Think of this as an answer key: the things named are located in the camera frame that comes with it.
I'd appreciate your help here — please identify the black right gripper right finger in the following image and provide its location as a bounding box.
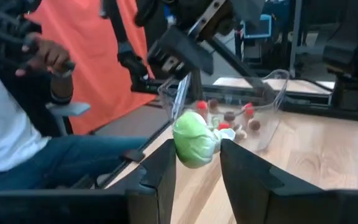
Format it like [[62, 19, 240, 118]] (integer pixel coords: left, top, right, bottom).
[[220, 138, 358, 224]]

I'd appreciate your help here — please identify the person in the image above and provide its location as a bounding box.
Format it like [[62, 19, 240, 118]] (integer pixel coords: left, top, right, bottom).
[[0, 30, 150, 200]]

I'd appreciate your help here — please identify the green cap mushroom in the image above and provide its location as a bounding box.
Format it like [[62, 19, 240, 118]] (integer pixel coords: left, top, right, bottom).
[[172, 111, 237, 169]]

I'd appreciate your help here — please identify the orange fabric curtain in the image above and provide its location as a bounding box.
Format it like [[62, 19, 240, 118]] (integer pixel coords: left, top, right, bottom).
[[25, 0, 158, 135]]

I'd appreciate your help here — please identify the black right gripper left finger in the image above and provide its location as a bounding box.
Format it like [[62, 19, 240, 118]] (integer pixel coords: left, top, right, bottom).
[[0, 138, 178, 224]]

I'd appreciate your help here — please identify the blue screen monitor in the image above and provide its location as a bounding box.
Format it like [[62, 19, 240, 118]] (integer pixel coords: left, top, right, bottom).
[[242, 14, 273, 40]]

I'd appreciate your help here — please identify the grey chair armrest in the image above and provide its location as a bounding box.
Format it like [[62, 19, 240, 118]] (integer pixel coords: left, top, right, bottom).
[[45, 101, 91, 118]]

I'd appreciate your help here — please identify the person's hand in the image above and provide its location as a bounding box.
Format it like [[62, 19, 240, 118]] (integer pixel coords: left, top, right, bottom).
[[14, 32, 74, 78]]

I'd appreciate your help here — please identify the clear plastic bin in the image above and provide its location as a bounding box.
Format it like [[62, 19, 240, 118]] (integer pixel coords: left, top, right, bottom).
[[157, 68, 291, 152]]

